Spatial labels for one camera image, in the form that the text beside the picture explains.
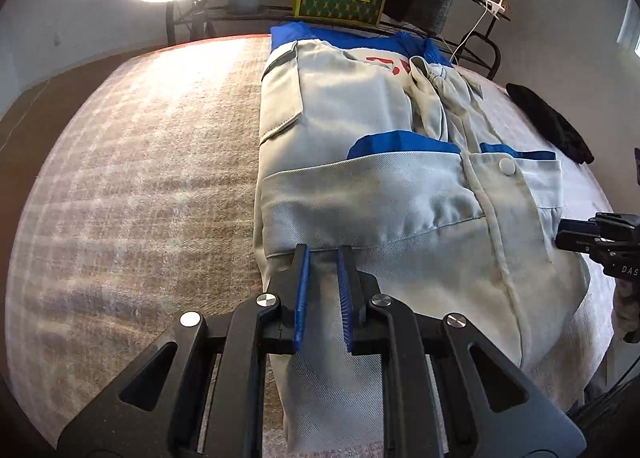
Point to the black metal clothes rack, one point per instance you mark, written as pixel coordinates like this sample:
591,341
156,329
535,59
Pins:
350,23

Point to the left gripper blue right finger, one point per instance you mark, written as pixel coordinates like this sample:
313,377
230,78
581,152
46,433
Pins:
345,296

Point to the black folded garment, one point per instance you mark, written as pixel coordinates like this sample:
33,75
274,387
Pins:
550,124

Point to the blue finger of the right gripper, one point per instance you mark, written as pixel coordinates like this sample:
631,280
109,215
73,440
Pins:
578,227
574,242

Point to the right hand white glove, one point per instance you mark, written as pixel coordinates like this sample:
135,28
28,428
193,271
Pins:
625,316

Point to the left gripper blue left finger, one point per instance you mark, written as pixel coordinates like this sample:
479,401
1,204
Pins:
302,264

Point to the white blue work jacket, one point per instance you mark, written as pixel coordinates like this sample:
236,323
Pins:
374,146

